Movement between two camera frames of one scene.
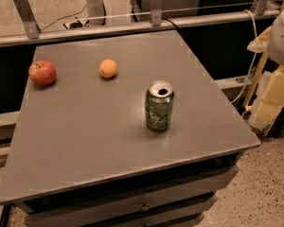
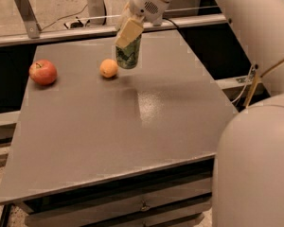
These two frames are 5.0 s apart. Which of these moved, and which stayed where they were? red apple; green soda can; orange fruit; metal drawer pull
Moved: green soda can
Stayed: orange fruit; metal drawer pull; red apple
